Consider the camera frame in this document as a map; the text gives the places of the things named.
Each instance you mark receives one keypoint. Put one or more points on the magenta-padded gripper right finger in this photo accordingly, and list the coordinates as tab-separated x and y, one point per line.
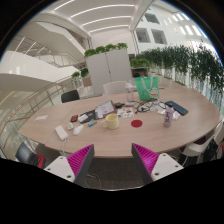
146	158

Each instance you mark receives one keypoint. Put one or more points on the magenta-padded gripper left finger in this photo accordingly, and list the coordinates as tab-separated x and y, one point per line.
78	160

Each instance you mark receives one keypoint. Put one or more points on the lilac drink bottle black cap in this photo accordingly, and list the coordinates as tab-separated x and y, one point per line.
168	118

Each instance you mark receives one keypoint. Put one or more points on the white computer mouse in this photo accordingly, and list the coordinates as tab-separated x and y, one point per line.
78	130

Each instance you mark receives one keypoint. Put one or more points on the white power strip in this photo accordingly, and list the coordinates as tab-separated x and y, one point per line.
61	132

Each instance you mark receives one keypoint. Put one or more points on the small white green case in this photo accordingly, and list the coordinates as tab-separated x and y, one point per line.
70	126

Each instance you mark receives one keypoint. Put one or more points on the flat round red coaster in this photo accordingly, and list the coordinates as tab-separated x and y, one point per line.
136	123

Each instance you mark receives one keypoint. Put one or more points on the teal marker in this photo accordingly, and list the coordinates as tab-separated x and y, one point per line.
92	123

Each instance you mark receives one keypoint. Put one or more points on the small white card box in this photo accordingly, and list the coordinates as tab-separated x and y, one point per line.
83	117

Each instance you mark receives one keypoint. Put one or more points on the black flat pad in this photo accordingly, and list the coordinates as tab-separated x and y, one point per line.
91	116

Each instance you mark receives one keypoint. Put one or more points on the pale yellow mug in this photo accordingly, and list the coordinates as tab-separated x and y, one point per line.
112	122

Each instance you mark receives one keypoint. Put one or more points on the colourful sticker sheet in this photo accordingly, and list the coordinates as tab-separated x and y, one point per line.
125	113

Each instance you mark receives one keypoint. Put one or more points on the white paper slip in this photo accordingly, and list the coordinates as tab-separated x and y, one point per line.
41	117

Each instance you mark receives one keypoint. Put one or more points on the white charger block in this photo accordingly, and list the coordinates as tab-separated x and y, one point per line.
129	104

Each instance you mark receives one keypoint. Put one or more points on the brown box with printed paper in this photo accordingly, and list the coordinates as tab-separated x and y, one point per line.
104	109

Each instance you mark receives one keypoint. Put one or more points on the dark blue keyboard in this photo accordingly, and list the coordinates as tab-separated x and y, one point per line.
177	108

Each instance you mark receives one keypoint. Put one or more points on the black power brick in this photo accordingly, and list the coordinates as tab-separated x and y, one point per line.
119	105

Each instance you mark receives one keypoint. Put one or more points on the black chair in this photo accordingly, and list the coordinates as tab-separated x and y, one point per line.
70	96

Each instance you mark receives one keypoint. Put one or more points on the clear shaker bottle white lid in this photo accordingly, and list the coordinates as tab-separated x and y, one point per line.
129	93

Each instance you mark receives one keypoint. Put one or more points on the green tote bag cat print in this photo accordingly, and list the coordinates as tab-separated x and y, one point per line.
146	88

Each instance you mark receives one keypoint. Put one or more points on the brown planter with green plants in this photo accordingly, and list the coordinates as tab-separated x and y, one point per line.
86	78

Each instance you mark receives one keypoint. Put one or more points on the white cabinet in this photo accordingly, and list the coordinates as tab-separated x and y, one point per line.
108	71

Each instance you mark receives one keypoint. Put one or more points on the long green plant hedge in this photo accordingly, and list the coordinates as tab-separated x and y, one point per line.
186	61

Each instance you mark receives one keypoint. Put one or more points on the green plants atop cabinet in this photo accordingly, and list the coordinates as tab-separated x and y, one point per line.
100	49

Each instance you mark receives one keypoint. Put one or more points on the ceiling light strips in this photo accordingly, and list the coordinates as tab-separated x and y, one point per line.
100	16

